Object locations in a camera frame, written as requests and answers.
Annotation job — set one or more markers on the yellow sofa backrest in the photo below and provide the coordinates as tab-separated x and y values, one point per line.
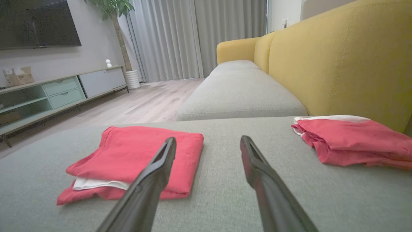
347	64

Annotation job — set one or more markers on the red shorts with white stripe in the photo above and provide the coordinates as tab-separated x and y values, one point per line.
354	141

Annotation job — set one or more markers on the brown cardboard box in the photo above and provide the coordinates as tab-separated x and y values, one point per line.
19	76

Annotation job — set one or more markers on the small grey sofa seat cushion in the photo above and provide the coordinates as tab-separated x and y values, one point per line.
238	93

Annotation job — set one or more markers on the white ribbed plant pot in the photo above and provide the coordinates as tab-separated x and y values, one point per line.
133	79

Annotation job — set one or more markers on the pale green cabinet drawer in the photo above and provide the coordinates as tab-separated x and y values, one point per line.
61	86
67	98

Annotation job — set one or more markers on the small white figurine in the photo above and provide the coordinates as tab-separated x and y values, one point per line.
108	63

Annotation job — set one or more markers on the light grey sheer curtain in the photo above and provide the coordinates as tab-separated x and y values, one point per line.
164	38

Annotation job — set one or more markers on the long low TV cabinet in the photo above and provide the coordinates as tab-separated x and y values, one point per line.
38	109

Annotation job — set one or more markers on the white cabinet sliding door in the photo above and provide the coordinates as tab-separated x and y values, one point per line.
103	82

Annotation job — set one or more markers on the green leafy indoor tree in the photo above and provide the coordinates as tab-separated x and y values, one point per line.
112	9

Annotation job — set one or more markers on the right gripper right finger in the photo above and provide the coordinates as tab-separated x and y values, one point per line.
273	199

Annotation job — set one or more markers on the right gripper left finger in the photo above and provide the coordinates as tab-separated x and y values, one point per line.
145	199

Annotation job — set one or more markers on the large grey sofa seat cushion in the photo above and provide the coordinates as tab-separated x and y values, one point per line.
219	180

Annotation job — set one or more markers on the red basketball jersey white trim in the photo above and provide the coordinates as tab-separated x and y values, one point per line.
128	154

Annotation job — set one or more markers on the grey pleated curtain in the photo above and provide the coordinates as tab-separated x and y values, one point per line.
231	25

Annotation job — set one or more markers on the black flat screen television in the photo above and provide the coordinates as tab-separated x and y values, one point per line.
35	22

